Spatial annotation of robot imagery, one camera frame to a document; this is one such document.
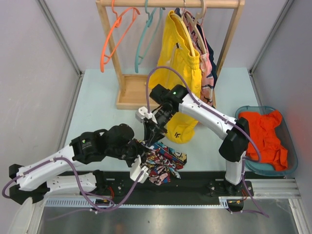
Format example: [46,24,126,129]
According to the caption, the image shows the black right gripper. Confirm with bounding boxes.
[143,106,176,147]

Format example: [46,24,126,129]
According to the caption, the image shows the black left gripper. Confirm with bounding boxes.
[107,138,150,170]

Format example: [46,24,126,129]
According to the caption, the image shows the comic print shorts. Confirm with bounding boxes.
[139,140,187,186]

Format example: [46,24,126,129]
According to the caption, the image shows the teal plastic hanger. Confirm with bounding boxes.
[134,0,165,74]

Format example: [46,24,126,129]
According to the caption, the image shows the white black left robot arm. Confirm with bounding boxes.
[2,124,149,204]

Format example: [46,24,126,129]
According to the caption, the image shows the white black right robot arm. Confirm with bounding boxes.
[136,84,250,195]

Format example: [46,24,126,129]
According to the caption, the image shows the yellow shorts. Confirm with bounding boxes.
[157,10,202,144]

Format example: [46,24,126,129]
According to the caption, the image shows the beige wooden hanger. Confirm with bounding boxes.
[171,13,195,57]

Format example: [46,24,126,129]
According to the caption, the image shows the pink floral shorts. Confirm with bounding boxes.
[175,8,217,107]

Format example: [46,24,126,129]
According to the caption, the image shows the orange plastic hanger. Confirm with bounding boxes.
[100,0,140,73]

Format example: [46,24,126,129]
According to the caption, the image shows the beige hanger with metal hook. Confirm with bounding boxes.
[182,0,208,54]

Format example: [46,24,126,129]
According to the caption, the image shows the wooden clothes rack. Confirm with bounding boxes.
[96,0,245,110]

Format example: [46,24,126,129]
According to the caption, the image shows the orange garment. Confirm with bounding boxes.
[238,110,288,171]

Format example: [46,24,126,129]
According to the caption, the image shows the teal plastic basket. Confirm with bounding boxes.
[235,106,298,176]

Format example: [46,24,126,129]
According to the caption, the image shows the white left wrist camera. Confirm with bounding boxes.
[130,156,150,184]

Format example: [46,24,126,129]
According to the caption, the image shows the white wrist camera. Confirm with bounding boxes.
[130,156,150,184]
[136,106,157,124]

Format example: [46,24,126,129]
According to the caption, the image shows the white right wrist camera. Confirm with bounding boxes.
[136,106,157,124]

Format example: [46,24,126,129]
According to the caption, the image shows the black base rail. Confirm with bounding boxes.
[73,170,254,205]

